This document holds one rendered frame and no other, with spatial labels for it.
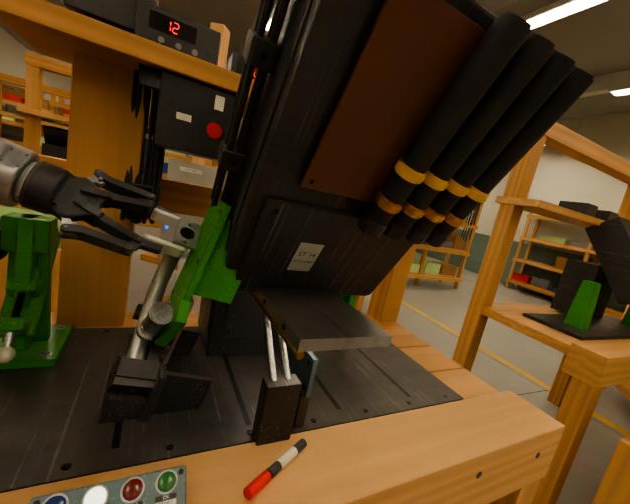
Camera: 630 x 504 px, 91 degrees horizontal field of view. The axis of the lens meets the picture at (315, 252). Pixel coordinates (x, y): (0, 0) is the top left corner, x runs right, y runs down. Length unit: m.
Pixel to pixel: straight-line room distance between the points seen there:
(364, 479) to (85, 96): 0.92
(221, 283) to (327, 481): 0.35
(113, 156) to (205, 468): 0.67
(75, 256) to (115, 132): 0.31
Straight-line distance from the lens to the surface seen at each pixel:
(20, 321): 0.76
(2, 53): 11.34
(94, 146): 0.88
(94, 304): 0.96
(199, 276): 0.53
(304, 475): 0.58
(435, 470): 0.69
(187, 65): 0.78
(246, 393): 0.70
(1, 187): 0.60
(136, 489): 0.48
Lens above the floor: 1.31
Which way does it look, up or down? 10 degrees down
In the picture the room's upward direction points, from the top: 12 degrees clockwise
